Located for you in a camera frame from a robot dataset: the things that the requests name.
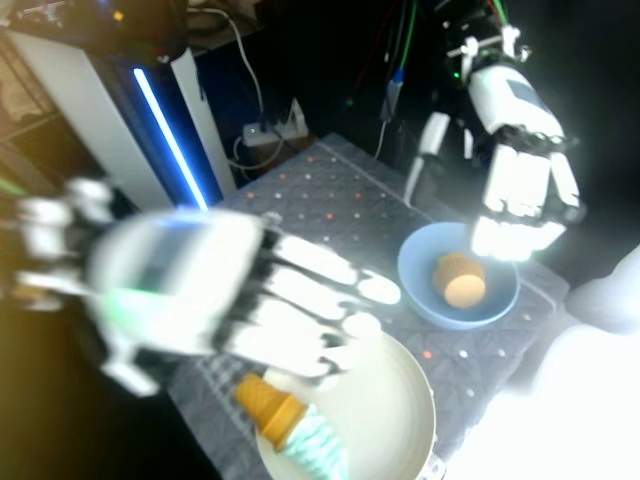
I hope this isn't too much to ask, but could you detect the grey quilt with bear print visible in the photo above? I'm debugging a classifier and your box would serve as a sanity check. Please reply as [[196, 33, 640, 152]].
[[167, 132, 571, 480]]

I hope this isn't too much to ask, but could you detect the toy cupcake with fruit topping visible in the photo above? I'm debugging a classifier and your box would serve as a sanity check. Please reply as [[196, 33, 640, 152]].
[[432, 252, 487, 309]]

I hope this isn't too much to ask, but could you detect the white power cable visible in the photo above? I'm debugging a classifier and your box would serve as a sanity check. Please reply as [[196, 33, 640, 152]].
[[197, 5, 266, 126]]

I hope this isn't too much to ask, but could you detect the metal wire rack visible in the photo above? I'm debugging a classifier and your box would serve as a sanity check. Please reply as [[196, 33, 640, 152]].
[[0, 34, 76, 181]]

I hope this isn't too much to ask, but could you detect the blue bowl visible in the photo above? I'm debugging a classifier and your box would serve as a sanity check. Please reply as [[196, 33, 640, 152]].
[[397, 221, 521, 331]]

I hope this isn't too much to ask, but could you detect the white power strip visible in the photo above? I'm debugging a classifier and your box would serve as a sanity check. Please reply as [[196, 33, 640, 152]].
[[242, 122, 281, 147]]

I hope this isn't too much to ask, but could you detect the white round plate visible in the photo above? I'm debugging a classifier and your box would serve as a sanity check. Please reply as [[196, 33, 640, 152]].
[[254, 329, 436, 480]]

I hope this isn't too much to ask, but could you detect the black device with lights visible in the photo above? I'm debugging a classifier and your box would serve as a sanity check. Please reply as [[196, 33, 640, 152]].
[[0, 0, 189, 59]]

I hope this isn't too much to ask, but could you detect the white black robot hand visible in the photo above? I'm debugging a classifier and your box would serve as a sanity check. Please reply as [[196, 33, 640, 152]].
[[405, 64, 586, 264], [84, 207, 404, 391]]

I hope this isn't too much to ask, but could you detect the white tower with blue light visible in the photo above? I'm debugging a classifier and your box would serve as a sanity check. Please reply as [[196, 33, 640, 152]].
[[7, 29, 237, 214]]

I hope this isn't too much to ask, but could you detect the toy ice cream cone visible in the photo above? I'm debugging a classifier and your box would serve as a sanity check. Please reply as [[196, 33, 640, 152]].
[[234, 372, 351, 480]]

